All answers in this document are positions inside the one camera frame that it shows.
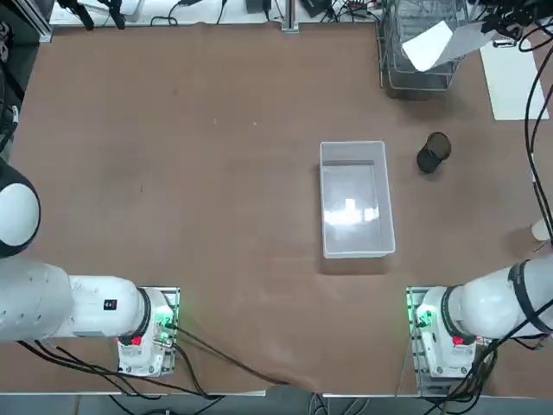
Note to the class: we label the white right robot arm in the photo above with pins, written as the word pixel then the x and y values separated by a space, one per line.
pixel 488 307

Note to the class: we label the white clipboard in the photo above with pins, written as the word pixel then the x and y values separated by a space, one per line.
pixel 510 86

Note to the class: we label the aluminium frame post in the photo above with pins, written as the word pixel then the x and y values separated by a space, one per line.
pixel 290 17

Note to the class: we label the black mesh pen cup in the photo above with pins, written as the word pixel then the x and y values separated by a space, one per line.
pixel 432 155

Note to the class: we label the white paper cup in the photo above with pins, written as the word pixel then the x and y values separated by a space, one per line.
pixel 541 229

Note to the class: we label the white A4 paper sheet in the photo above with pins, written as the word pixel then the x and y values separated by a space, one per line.
pixel 425 45

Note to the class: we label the silver mesh file organizer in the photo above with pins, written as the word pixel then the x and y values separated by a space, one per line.
pixel 432 8

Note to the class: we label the translucent plastic bin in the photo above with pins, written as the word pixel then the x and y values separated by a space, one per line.
pixel 358 253

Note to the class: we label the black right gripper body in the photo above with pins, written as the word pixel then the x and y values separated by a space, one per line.
pixel 516 21

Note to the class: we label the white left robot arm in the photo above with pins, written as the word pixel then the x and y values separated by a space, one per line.
pixel 43 302

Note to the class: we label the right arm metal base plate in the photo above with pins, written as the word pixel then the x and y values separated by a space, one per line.
pixel 412 302

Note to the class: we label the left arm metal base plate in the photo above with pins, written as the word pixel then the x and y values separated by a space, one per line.
pixel 173 294

